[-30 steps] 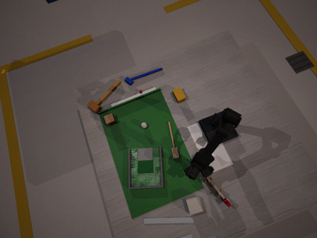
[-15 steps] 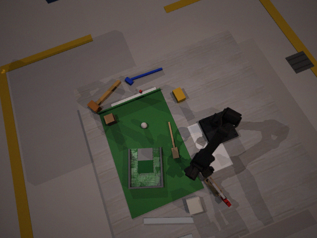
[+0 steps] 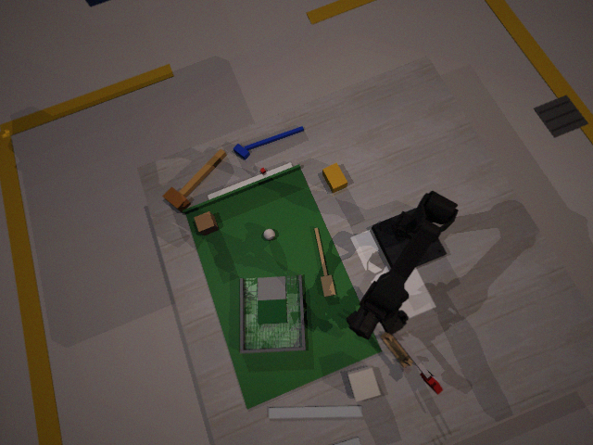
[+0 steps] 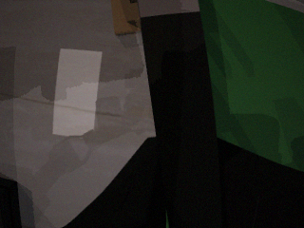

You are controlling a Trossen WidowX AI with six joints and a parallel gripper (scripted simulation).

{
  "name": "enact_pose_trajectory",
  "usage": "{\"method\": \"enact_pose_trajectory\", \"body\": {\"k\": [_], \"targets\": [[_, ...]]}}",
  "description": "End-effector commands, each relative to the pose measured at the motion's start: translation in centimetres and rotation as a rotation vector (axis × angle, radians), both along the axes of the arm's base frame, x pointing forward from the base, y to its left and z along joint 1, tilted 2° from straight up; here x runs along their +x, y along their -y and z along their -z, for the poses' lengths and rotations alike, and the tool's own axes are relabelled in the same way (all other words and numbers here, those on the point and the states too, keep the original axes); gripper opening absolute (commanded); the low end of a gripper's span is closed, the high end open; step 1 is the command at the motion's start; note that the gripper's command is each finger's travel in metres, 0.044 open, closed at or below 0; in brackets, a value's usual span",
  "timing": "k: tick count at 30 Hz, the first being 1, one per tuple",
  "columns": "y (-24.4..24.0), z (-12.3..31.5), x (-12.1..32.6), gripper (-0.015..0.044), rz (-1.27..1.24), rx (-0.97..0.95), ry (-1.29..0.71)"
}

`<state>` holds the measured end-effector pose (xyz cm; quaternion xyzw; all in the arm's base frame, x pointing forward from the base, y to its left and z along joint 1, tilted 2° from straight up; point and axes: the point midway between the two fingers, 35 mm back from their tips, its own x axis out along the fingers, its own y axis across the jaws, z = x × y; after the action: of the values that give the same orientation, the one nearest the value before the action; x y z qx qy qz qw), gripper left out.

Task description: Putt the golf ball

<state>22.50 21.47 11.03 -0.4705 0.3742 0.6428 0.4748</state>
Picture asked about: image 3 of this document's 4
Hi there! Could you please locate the brown wooden mallet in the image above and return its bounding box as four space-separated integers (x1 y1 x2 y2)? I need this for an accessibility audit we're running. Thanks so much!
163 149 227 213

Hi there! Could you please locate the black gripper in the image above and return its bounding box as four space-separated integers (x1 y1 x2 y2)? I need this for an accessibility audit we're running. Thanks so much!
347 289 409 324

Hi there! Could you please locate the white golf ball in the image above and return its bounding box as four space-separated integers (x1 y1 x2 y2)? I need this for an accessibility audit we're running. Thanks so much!
263 229 275 240

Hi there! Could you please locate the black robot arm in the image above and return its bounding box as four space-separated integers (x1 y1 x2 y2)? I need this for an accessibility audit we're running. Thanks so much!
349 191 458 339

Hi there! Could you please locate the green rectangular mat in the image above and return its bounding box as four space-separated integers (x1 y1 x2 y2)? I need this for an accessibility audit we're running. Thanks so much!
186 169 381 409

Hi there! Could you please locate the blue golf putter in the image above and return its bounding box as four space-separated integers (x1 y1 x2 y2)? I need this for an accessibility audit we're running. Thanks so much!
233 126 304 159

